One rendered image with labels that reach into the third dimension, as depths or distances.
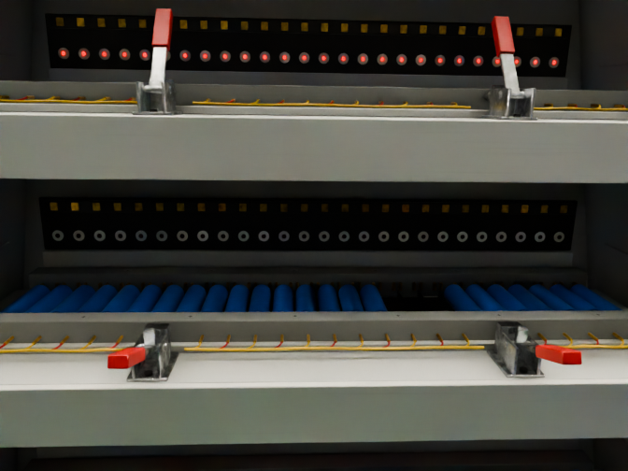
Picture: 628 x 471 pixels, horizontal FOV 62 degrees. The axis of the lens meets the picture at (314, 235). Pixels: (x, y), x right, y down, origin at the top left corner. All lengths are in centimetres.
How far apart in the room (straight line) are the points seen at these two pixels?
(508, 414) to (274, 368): 17
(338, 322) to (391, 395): 7
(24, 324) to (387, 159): 30
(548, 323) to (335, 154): 22
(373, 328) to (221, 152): 18
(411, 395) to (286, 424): 9
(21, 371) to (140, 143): 18
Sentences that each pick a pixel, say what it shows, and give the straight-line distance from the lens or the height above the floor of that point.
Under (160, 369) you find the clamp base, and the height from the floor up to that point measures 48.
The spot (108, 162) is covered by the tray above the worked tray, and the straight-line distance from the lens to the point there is 40.
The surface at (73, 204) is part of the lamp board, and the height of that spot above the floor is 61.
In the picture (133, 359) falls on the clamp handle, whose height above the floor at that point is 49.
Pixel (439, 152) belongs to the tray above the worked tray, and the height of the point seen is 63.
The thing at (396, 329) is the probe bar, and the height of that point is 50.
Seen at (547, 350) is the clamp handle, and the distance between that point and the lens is 37.
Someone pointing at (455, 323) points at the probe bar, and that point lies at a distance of 43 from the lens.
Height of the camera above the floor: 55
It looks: 4 degrees up
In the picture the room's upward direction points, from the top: straight up
